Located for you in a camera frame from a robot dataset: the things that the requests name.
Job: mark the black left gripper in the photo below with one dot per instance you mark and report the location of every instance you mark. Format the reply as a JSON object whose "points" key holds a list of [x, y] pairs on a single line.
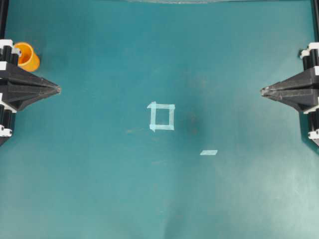
{"points": [[16, 98]]}

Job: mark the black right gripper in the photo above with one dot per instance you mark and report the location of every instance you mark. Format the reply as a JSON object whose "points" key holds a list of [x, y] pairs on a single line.
{"points": [[301, 91]]}

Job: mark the orange plastic cup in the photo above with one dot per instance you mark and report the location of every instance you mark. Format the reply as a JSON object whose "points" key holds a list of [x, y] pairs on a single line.
{"points": [[28, 60]]}

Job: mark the small tape strip marker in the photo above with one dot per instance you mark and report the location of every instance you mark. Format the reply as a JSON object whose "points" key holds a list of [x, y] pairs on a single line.
{"points": [[208, 152]]}

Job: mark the square tape outline marker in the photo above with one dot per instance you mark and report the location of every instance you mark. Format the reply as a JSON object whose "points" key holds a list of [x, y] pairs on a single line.
{"points": [[161, 116]]}

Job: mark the black frame post left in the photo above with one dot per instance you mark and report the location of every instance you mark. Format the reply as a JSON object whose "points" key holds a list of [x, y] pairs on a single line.
{"points": [[3, 16]]}

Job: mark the black frame post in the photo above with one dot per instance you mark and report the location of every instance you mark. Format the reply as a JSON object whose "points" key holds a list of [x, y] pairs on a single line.
{"points": [[3, 16], [315, 14]]}

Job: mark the black frame post right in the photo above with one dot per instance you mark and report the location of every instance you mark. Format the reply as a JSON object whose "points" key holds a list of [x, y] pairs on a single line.
{"points": [[315, 14]]}

